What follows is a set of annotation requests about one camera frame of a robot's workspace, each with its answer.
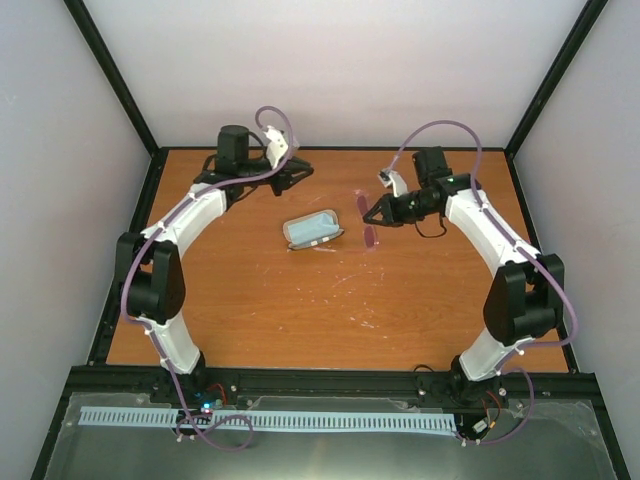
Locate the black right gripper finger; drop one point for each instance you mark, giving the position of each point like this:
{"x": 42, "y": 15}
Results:
{"x": 381, "y": 210}
{"x": 376, "y": 219}

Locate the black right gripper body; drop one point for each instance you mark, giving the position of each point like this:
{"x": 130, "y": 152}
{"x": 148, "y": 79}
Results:
{"x": 408, "y": 212}

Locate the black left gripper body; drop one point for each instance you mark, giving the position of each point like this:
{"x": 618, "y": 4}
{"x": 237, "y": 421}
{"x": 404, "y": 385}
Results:
{"x": 277, "y": 183}

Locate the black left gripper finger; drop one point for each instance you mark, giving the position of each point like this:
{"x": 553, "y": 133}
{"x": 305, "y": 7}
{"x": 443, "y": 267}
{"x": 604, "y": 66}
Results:
{"x": 293, "y": 178}
{"x": 298, "y": 164}

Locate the pink clear sunglasses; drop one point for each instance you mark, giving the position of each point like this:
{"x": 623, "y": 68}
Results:
{"x": 369, "y": 231}

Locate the plaid glasses case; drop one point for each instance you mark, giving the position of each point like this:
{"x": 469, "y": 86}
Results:
{"x": 314, "y": 243}

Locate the light blue cleaning cloth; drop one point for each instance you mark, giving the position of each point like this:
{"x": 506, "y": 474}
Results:
{"x": 312, "y": 228}

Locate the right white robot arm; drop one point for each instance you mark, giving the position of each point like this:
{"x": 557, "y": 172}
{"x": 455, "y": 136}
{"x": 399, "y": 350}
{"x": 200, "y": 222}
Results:
{"x": 524, "y": 300}

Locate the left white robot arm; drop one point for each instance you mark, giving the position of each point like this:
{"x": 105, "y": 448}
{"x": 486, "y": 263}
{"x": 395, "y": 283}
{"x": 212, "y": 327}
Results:
{"x": 149, "y": 279}

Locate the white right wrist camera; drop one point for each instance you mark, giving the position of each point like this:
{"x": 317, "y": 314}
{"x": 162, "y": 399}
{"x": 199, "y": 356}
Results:
{"x": 393, "y": 181}

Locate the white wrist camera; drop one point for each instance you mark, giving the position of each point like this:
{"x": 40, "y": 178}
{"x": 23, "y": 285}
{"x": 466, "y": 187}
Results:
{"x": 276, "y": 147}
{"x": 393, "y": 181}

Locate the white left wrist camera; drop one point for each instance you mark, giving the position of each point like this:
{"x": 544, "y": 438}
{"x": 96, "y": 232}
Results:
{"x": 276, "y": 147}

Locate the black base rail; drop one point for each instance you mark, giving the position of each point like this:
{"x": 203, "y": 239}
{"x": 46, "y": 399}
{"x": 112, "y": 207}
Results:
{"x": 423, "y": 389}

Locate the light blue cable duct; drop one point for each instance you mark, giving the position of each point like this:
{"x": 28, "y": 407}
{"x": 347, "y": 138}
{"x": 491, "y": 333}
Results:
{"x": 280, "y": 421}

